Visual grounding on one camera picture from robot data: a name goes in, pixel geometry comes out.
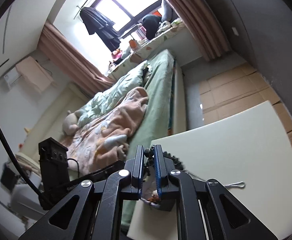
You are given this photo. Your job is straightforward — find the black open jewelry box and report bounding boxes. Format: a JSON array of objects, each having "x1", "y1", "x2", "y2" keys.
[{"x1": 139, "y1": 174, "x2": 175, "y2": 212}]

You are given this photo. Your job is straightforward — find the green bed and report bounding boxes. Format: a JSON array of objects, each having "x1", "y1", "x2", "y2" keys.
[{"x1": 68, "y1": 49, "x2": 188, "y2": 228}]

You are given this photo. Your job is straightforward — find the pink fleece blanket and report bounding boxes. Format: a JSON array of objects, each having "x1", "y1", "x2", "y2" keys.
[{"x1": 67, "y1": 87, "x2": 149, "y2": 175}]

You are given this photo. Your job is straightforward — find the beige plush toy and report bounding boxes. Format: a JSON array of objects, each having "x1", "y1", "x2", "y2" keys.
[{"x1": 62, "y1": 109, "x2": 83, "y2": 136}]

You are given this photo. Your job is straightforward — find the light green quilt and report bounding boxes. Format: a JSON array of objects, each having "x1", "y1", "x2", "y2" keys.
[{"x1": 77, "y1": 61, "x2": 149, "y2": 128}]

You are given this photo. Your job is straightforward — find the floral windowsill cushion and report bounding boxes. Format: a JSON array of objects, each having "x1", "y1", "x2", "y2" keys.
[{"x1": 107, "y1": 18, "x2": 185, "y2": 81}]

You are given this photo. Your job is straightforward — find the flattened cardboard sheets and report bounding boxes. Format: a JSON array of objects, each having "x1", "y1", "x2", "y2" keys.
[{"x1": 199, "y1": 63, "x2": 292, "y2": 147}]

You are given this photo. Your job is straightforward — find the covered air conditioner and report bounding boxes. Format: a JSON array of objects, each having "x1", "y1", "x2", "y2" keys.
[{"x1": 4, "y1": 56, "x2": 57, "y2": 93}]

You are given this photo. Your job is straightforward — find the pink curtain left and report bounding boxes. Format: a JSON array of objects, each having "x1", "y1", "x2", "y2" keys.
[{"x1": 38, "y1": 21, "x2": 115, "y2": 95}]

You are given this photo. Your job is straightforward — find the pink curtain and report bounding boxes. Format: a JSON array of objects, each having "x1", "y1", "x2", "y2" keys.
[
  {"x1": 167, "y1": 0, "x2": 231, "y2": 61},
  {"x1": 38, "y1": 21, "x2": 115, "y2": 95}
]

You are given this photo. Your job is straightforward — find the black bag on sill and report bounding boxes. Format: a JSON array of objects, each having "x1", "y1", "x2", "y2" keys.
[{"x1": 142, "y1": 14, "x2": 161, "y2": 40}]

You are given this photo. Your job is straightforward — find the black hanging garment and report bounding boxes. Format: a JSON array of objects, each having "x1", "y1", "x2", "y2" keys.
[{"x1": 80, "y1": 7, "x2": 121, "y2": 52}]

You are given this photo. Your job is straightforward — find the pink curtain right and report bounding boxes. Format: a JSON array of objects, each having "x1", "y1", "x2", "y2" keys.
[{"x1": 167, "y1": 0, "x2": 231, "y2": 61}]

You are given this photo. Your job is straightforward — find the black left camera box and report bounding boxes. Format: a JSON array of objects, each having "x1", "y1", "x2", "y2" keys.
[{"x1": 39, "y1": 137, "x2": 70, "y2": 193}]

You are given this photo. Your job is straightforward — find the black left cable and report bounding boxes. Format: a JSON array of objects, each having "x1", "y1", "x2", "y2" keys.
[{"x1": 0, "y1": 109, "x2": 43, "y2": 197}]

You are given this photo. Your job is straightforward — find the white wall switch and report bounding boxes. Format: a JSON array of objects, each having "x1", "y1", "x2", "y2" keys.
[{"x1": 231, "y1": 27, "x2": 239, "y2": 36}]

